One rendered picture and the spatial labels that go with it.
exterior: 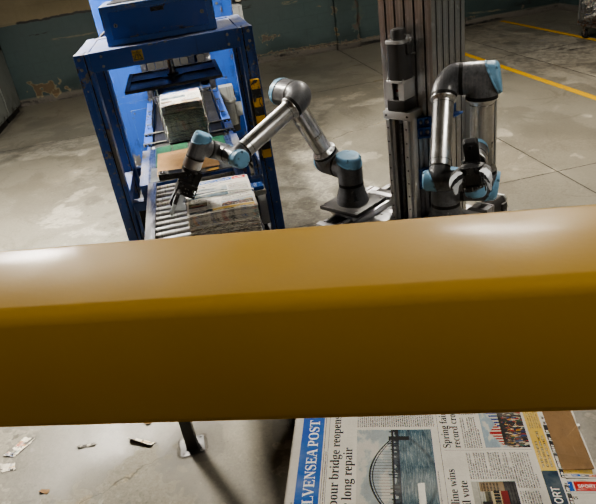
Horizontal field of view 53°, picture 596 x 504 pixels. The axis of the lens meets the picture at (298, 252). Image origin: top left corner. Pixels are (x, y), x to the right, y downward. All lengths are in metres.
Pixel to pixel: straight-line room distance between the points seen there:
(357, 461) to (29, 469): 2.36
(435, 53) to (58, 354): 2.36
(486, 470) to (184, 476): 2.00
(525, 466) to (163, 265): 0.73
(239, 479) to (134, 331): 2.46
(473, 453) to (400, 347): 0.70
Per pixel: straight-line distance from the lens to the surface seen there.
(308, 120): 2.69
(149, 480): 2.80
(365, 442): 0.93
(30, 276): 0.27
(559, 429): 1.95
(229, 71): 5.81
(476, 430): 0.95
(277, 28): 11.06
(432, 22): 2.50
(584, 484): 1.83
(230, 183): 2.65
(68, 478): 2.98
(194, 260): 0.24
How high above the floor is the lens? 1.96
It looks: 28 degrees down
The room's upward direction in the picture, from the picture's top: 9 degrees counter-clockwise
